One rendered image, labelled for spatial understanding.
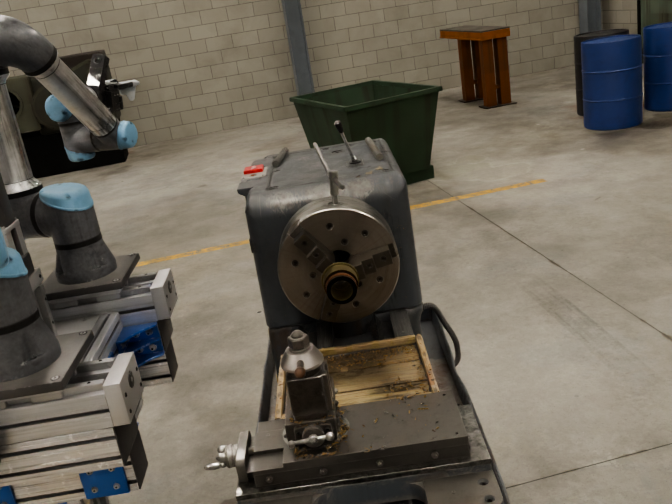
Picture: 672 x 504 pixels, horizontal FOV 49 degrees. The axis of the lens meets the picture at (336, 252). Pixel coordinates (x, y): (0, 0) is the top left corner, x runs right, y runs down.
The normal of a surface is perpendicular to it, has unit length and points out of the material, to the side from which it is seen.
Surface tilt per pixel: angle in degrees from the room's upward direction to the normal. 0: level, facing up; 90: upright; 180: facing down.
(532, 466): 0
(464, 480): 0
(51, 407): 90
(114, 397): 90
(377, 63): 90
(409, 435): 0
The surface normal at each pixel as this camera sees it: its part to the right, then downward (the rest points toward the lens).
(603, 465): -0.15, -0.93
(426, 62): 0.20, 0.29
